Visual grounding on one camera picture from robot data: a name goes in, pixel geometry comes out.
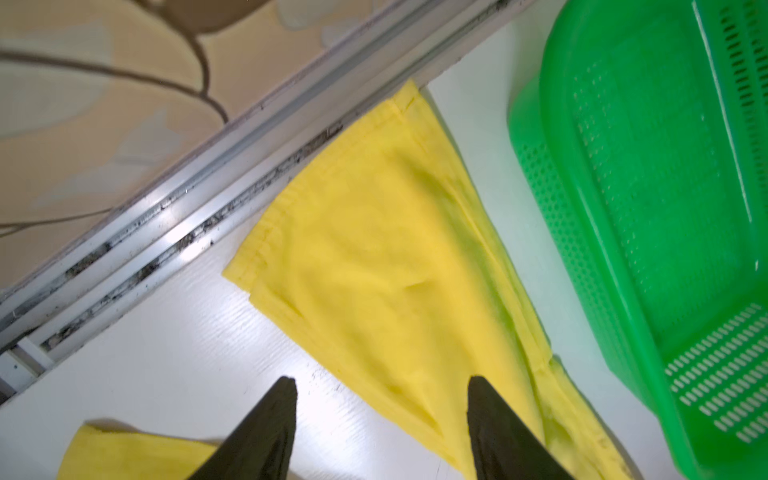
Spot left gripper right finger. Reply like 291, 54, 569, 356
467, 376, 571, 480

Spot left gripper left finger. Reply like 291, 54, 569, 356
191, 376, 297, 479

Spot yellow trousers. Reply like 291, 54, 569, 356
56, 79, 637, 480

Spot green plastic basket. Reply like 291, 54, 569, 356
508, 1, 767, 479

